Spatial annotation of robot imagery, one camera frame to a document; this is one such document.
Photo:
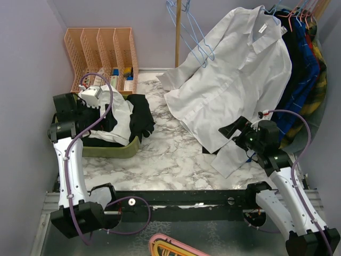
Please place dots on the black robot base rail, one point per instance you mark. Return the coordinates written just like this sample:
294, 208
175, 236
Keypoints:
189, 205

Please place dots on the blue plaid hanging shirt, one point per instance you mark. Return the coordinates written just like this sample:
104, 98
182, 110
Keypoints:
304, 93

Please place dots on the green plastic basket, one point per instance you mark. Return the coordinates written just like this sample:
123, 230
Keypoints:
93, 147

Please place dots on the orange file organizer rack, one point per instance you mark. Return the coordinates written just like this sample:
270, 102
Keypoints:
111, 50

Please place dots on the hanging white shirt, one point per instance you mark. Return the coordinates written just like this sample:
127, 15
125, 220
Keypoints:
248, 73

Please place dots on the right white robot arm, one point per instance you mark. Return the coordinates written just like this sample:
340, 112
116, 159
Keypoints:
304, 231

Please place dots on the orange hangers on rack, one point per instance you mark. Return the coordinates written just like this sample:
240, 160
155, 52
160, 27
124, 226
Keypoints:
304, 11

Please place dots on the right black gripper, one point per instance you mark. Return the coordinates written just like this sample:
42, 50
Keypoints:
241, 123

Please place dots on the white shirt being hung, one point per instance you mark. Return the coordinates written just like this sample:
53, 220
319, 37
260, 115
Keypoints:
121, 111

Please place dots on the light blue wire hanger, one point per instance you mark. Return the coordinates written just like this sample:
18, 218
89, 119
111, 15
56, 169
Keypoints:
202, 52

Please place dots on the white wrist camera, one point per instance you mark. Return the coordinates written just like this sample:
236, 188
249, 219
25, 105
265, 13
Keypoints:
91, 96
263, 114

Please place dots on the pink plastic hanger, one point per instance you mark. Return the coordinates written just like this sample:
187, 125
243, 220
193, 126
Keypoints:
160, 244

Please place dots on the wooden pole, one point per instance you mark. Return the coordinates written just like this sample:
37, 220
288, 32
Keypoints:
178, 32

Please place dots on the black hanging garment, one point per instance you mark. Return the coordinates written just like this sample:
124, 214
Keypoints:
297, 63

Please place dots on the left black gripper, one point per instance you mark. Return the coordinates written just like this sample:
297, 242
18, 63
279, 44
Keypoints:
108, 123

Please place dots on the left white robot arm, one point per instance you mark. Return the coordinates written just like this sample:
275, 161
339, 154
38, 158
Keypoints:
80, 211

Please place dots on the blue hanger holding shirt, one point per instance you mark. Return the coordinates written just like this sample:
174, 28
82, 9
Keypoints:
272, 12

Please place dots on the black garment in basket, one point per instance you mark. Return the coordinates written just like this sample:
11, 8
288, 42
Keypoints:
141, 123

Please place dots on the yellow plaid hanging shirt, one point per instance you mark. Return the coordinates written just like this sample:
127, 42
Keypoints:
292, 124

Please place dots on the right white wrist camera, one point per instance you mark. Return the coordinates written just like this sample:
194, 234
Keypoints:
263, 114

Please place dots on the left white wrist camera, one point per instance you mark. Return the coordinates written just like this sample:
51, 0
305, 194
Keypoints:
91, 96

